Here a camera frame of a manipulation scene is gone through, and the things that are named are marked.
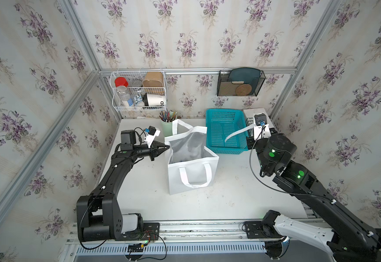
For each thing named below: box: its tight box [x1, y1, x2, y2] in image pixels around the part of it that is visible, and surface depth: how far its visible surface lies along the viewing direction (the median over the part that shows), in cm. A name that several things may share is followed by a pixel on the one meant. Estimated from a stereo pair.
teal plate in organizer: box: [228, 67, 261, 89], surface depth 95 cm
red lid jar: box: [114, 76, 129, 88], surface depth 94 cm
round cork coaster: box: [235, 84, 253, 97], surface depth 98 cm
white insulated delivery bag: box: [164, 118, 220, 195], surface depth 73 cm
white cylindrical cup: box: [143, 92, 165, 107], surface depth 95 cm
